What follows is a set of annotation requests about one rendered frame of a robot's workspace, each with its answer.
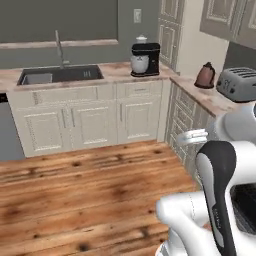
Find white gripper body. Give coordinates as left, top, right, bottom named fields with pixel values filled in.
left=176, top=128, right=210, bottom=146

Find grey dishwasher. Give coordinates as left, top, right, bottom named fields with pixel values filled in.
left=0, top=92, right=26, bottom=163

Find cream drawer cabinet run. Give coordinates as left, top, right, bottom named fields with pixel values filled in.
left=165, top=82, right=216, bottom=188

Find cream cupboard door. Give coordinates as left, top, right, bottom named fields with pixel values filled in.
left=116, top=98, right=162, bottom=145
left=14, top=105, right=70, bottom=157
left=67, top=100, right=118, bottom=149

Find brown kettle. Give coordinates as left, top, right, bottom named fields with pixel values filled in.
left=193, top=61, right=216, bottom=90

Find grey toaster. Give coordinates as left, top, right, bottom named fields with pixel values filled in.
left=216, top=66, right=256, bottom=103

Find cream drawer front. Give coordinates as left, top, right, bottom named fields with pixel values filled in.
left=116, top=80, right=164, bottom=100

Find black and white stand mixer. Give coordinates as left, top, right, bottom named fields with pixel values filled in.
left=130, top=34, right=162, bottom=79

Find tall cream cupboard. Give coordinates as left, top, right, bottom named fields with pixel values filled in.
left=157, top=0, right=185, bottom=73

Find cream panel under sink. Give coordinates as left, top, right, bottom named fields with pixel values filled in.
left=31, top=85, right=117, bottom=107

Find dark steel sink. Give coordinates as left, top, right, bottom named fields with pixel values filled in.
left=17, top=64, right=105, bottom=87

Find steel tap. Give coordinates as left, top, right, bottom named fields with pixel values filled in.
left=54, top=29, right=71, bottom=70

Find window with wooden sill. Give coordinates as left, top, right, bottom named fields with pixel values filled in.
left=0, top=0, right=120, bottom=50

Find cream wall cupboards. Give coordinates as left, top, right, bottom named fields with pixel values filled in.
left=199, top=0, right=256, bottom=50

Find white wall socket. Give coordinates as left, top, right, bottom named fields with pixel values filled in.
left=133, top=8, right=143, bottom=24

